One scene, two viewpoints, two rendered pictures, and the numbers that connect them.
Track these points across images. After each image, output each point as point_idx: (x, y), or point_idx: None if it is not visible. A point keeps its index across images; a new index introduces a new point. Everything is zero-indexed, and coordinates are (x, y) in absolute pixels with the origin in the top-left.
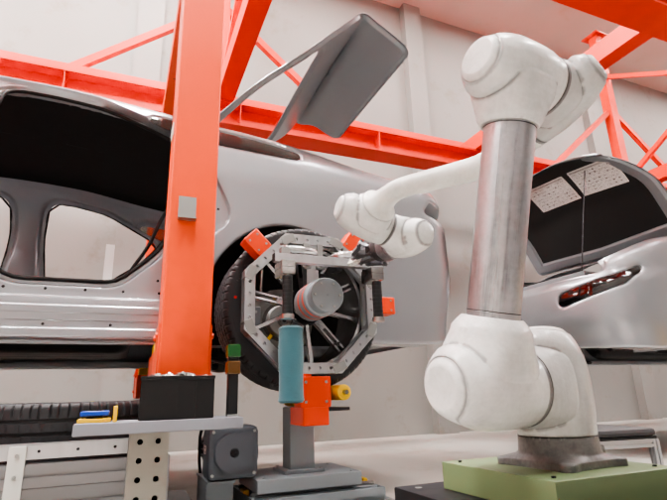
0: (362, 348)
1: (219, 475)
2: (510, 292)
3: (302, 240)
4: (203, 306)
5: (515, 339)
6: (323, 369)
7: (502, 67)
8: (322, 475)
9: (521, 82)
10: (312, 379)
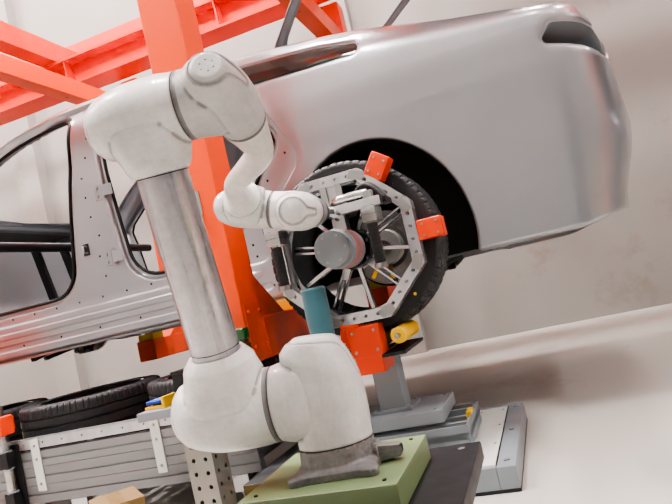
0: (410, 285)
1: None
2: (195, 339)
3: (317, 185)
4: (230, 289)
5: (200, 384)
6: (369, 317)
7: (95, 146)
8: (398, 417)
9: (116, 151)
10: (357, 330)
